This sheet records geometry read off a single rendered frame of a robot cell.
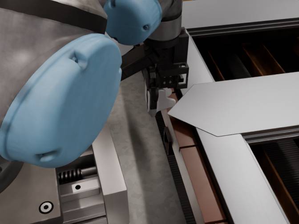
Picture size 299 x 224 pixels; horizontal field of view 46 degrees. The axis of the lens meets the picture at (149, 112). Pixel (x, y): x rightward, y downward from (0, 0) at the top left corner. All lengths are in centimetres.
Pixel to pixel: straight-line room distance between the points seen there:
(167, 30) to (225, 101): 29
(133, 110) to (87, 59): 80
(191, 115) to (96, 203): 38
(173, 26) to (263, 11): 66
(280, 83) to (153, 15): 51
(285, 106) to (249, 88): 10
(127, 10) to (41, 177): 24
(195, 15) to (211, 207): 69
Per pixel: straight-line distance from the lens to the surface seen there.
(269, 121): 83
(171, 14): 62
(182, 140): 77
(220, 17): 119
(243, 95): 88
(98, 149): 54
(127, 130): 100
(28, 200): 45
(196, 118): 80
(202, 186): 70
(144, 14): 49
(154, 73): 69
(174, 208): 84
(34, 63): 26
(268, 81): 94
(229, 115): 82
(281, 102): 89
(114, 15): 50
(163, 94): 74
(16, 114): 26
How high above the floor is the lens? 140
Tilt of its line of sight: 43 degrees down
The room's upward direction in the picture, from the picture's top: straight up
